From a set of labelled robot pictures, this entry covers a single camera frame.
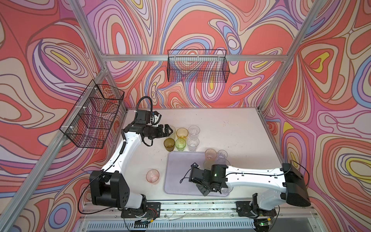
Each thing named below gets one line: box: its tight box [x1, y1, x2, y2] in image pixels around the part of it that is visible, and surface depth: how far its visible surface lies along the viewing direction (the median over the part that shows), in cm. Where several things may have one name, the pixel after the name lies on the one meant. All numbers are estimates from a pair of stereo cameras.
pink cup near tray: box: [145, 169, 160, 186], surface depth 82 cm
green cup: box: [174, 138, 187, 152], surface depth 95 cm
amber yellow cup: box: [175, 127, 189, 141], surface depth 98 cm
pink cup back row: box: [203, 147, 217, 166], surface depth 90 cm
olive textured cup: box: [163, 137, 176, 152], surface depth 95 cm
